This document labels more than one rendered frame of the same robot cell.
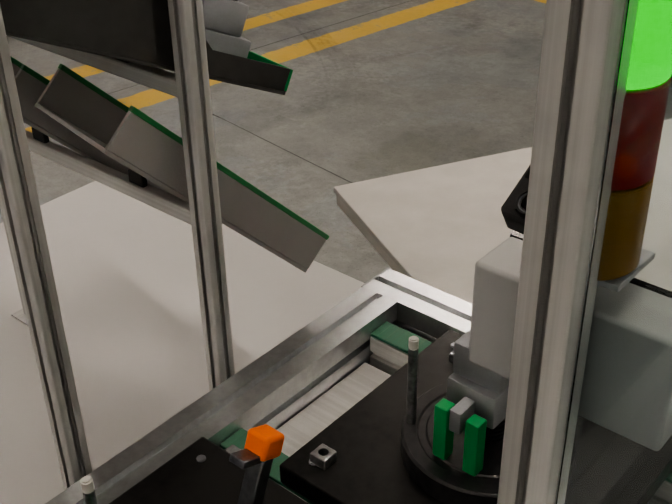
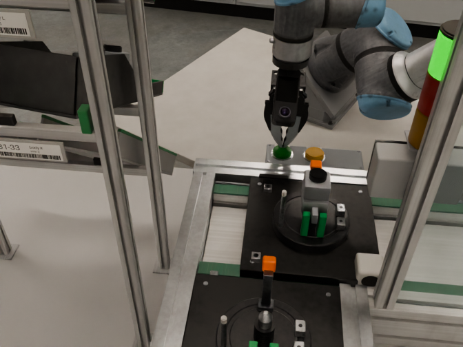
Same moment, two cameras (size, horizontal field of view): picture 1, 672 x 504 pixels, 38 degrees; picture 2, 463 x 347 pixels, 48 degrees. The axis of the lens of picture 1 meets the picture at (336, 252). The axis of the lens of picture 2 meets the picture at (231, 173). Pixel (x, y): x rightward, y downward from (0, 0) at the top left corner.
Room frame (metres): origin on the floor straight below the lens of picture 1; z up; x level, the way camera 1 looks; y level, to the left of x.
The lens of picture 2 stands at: (0.14, 0.38, 1.66)
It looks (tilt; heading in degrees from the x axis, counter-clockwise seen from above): 41 degrees down; 324
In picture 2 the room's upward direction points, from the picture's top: 1 degrees clockwise
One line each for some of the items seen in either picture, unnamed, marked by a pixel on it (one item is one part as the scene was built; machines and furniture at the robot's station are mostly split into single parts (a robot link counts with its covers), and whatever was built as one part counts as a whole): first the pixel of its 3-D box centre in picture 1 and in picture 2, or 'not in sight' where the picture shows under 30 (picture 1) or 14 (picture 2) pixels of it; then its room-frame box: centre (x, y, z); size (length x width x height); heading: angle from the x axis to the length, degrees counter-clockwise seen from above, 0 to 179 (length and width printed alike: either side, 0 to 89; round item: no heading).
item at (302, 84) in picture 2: not in sight; (288, 80); (0.82, -0.24, 1.13); 0.09 x 0.08 x 0.12; 139
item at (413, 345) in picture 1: (412, 381); (282, 208); (0.61, -0.06, 1.03); 0.01 x 0.01 x 0.08
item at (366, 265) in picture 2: not in sight; (368, 270); (0.46, -0.13, 0.97); 0.05 x 0.05 x 0.04; 49
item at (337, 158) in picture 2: not in sight; (312, 166); (0.75, -0.27, 0.93); 0.21 x 0.07 x 0.06; 49
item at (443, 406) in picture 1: (443, 429); (305, 224); (0.57, -0.08, 1.01); 0.01 x 0.01 x 0.05; 49
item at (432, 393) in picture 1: (487, 441); (311, 220); (0.59, -0.12, 0.98); 0.14 x 0.14 x 0.02
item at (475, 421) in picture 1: (474, 445); (321, 225); (0.55, -0.10, 1.01); 0.01 x 0.01 x 0.05; 49
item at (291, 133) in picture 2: not in sight; (291, 125); (0.80, -0.25, 1.02); 0.06 x 0.03 x 0.09; 139
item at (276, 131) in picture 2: not in sight; (277, 124); (0.82, -0.22, 1.02); 0.06 x 0.03 x 0.09; 139
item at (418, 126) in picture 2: not in sight; (432, 126); (0.43, -0.13, 1.29); 0.05 x 0.05 x 0.05
